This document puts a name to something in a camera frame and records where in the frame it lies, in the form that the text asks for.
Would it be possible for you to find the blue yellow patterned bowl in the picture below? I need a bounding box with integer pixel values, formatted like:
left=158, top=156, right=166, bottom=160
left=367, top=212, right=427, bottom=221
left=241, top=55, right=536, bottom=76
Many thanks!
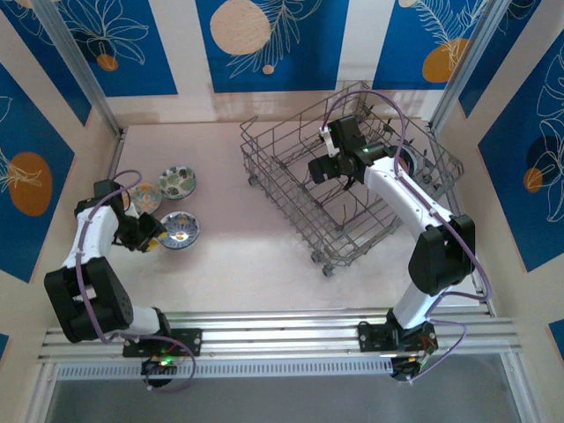
left=157, top=211, right=201, bottom=250

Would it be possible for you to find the yellow orange patterned bowl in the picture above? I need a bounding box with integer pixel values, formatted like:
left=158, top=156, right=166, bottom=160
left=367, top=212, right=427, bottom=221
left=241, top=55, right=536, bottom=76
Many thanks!
left=127, top=181, right=165, bottom=217

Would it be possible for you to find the grey wire dish rack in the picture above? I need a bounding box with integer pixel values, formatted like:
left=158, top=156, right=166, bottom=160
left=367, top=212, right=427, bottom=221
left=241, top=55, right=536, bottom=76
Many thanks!
left=239, top=80, right=466, bottom=278

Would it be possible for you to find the green leaf patterned bowl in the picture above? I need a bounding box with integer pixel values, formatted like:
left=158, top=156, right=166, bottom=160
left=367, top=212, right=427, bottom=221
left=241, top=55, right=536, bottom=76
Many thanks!
left=157, top=165, right=198, bottom=200

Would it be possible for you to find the blue white patterned bowl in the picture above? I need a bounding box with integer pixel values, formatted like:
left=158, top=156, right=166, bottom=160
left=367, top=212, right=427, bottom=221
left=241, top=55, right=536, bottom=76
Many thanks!
left=397, top=147, right=420, bottom=176

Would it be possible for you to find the black controller board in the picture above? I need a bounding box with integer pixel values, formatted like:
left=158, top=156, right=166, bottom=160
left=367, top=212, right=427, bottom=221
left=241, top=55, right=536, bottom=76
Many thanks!
left=390, top=354, right=429, bottom=382
left=140, top=356, right=178, bottom=378

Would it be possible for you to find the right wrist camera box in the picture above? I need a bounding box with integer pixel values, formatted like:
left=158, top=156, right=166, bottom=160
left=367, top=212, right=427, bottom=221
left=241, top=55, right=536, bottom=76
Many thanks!
left=316, top=115, right=367, bottom=159

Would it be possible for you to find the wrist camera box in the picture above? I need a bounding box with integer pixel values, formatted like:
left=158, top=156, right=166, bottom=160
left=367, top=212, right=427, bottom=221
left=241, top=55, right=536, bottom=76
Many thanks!
left=316, top=115, right=367, bottom=159
left=92, top=178, right=140, bottom=220

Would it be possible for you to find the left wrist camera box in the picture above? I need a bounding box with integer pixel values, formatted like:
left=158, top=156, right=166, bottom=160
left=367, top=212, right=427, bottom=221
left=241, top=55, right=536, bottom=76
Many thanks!
left=92, top=178, right=140, bottom=220

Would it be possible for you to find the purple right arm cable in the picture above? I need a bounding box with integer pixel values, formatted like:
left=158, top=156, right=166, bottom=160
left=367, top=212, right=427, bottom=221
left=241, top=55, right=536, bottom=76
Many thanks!
left=323, top=89, right=494, bottom=384

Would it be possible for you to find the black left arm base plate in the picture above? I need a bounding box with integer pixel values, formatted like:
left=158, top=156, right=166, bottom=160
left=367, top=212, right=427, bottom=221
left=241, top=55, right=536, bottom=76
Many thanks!
left=122, top=327, right=204, bottom=359

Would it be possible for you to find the aluminium frame post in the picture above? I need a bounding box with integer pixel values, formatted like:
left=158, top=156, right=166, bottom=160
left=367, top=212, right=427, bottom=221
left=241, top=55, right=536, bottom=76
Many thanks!
left=427, top=0, right=516, bottom=133
left=30, top=0, right=127, bottom=138

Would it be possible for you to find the aluminium mounting rail beam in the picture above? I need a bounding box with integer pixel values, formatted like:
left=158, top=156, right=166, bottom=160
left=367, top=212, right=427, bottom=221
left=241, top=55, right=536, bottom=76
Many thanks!
left=37, top=308, right=523, bottom=365

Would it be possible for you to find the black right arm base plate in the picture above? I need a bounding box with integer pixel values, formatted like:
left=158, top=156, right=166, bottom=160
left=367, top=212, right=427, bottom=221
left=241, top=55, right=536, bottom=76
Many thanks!
left=357, top=320, right=440, bottom=353

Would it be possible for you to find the white slotted cable duct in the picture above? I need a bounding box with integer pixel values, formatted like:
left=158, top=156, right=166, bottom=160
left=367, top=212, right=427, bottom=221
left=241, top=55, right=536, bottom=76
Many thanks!
left=56, top=357, right=396, bottom=381

